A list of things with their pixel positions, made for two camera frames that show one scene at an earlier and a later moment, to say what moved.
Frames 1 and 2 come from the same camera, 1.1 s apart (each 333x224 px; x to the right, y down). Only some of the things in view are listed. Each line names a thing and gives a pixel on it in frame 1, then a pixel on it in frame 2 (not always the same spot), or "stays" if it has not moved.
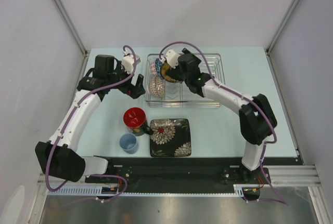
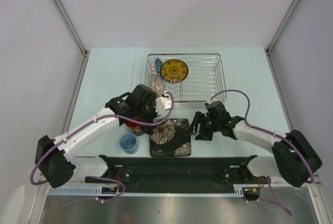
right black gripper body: (176, 74) → (212, 126)
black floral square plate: (171, 137) stays
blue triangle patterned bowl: (158, 67) stays
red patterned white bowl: (156, 87) stays
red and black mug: (134, 118) stays
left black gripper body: (126, 87) → (147, 113)
